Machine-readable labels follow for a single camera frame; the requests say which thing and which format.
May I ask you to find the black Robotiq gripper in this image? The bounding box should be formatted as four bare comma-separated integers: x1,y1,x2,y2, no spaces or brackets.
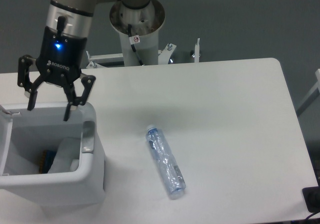
16,26,97,122

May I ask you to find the white plastic wrapper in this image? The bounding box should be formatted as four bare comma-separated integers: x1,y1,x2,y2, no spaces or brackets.
48,137,81,174

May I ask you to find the clear crushed plastic bottle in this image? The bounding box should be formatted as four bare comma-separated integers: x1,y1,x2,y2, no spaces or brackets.
145,125,186,200

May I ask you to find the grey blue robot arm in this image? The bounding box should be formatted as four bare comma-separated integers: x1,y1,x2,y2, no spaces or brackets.
17,0,165,121

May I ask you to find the white trash can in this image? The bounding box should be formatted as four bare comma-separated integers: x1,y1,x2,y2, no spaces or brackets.
0,102,106,207

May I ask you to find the blue orange snack package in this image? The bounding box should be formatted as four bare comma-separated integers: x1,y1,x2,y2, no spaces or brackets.
39,150,57,174

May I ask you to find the white metal stand right edge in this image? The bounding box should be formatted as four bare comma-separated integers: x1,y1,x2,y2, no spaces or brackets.
295,69,320,117

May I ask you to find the black device at table edge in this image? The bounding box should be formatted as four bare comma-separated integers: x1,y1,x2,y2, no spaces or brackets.
302,186,320,213

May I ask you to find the black cable on pedestal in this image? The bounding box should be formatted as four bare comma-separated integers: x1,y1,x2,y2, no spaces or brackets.
127,23,145,66

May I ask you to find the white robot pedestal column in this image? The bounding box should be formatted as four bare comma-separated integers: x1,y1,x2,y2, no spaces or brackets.
109,0,165,67

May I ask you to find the white metal base frame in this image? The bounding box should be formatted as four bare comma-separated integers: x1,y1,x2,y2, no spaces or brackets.
86,37,202,69

